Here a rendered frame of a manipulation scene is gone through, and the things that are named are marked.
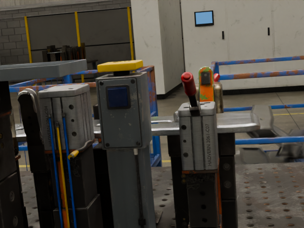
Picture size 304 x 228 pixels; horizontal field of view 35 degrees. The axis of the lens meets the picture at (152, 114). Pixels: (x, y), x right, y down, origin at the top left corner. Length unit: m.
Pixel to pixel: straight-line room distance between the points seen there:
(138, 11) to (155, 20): 0.35
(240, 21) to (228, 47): 0.50
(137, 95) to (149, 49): 8.20
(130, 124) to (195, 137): 0.19
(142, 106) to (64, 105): 0.24
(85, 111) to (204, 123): 0.24
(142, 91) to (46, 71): 0.14
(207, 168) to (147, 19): 8.07
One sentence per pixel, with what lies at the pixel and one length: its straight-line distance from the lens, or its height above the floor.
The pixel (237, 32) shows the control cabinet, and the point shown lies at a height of 1.12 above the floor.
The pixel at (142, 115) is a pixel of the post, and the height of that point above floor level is 1.08.
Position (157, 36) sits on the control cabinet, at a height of 1.16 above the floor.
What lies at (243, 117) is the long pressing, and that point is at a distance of 1.09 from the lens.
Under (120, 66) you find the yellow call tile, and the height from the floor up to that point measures 1.15.
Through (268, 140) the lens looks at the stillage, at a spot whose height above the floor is 0.55.
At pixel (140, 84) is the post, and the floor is 1.13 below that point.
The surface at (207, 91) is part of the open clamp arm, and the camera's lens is 1.20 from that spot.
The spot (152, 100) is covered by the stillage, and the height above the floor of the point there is 0.66.
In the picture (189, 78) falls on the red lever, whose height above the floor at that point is 1.13.
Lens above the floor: 1.20
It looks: 9 degrees down
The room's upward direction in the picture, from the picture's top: 5 degrees counter-clockwise
